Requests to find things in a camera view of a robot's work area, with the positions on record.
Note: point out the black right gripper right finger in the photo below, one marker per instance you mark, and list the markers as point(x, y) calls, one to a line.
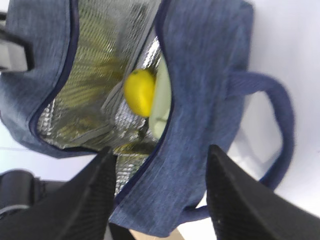
point(241, 208)

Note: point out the dark blue lunch bag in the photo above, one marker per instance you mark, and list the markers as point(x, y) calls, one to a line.
point(72, 102)

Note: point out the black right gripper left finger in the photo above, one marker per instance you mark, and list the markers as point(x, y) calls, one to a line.
point(79, 210)

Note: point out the green lid glass container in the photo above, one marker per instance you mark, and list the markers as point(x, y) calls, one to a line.
point(162, 100)

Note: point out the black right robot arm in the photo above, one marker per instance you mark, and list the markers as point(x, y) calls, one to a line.
point(20, 190)

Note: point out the yellow lemon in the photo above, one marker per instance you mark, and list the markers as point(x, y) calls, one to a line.
point(139, 91)

